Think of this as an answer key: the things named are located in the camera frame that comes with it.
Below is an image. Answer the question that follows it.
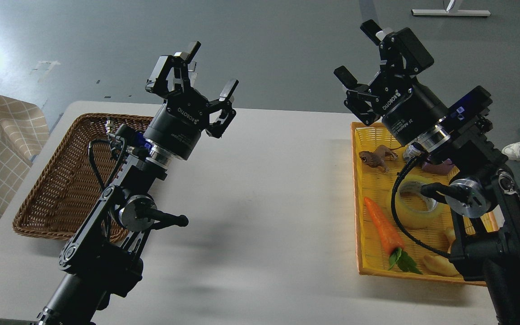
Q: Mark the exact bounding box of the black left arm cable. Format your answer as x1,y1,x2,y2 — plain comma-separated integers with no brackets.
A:
88,139,125,190

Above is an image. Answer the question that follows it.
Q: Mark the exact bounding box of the brown wicker basket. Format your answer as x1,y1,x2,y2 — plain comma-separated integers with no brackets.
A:
12,113,151,241

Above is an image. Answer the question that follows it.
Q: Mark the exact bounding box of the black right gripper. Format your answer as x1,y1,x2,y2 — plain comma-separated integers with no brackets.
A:
334,20,448,144

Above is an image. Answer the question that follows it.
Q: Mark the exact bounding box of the purple foam cube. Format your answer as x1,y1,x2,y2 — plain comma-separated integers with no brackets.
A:
421,158,455,176

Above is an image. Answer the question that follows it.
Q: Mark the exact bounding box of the toy croissant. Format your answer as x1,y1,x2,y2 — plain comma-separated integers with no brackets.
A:
422,228,460,276

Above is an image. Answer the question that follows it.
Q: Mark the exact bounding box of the white metal stand base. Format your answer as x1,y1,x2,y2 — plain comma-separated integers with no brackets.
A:
410,0,491,17

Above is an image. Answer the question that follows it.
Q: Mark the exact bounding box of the yellow plastic basket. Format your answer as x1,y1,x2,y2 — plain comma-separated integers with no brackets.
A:
350,122,486,286

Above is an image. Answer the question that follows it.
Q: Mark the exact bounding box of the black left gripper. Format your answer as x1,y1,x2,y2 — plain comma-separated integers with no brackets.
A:
144,41,239,160

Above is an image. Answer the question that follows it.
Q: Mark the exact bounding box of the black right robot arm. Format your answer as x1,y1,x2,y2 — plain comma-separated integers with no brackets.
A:
334,20,520,325

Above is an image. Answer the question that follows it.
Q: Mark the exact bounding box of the orange toy carrot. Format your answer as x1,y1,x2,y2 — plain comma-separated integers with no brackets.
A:
364,197,405,255

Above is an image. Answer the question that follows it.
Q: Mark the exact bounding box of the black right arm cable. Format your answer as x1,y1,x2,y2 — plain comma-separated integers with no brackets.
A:
390,156,453,259

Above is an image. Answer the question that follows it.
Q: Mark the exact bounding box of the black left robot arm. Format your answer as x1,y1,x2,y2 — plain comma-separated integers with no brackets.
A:
34,41,239,325

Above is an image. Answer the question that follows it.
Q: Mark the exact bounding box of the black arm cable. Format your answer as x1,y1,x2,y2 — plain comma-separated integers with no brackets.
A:
88,139,125,190
390,156,453,259

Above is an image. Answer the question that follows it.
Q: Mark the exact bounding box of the brown toy lion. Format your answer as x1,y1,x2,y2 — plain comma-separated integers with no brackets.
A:
358,145,399,173

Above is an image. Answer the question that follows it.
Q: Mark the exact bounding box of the yellow tape roll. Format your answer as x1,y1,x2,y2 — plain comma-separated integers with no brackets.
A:
395,175,444,230

